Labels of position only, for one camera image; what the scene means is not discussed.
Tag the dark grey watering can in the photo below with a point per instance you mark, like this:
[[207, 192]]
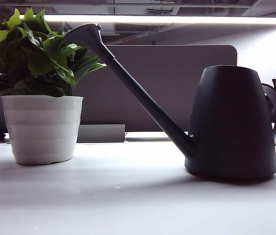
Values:
[[231, 122]]

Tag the green plant in white pot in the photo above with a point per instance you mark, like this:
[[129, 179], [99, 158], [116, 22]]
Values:
[[42, 129]]

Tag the long white ceiling light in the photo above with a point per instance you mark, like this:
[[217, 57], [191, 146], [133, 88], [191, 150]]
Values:
[[177, 19]]

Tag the wide grey desk partition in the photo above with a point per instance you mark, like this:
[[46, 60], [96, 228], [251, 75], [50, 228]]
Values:
[[152, 85]]

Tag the ceiling air vent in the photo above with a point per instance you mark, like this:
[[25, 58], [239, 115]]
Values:
[[160, 11]]

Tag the small red lit sign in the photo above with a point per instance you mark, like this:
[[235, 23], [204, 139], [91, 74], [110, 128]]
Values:
[[129, 38]]

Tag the grey metal partition foot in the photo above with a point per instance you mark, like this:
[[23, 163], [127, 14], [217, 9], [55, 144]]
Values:
[[98, 133]]

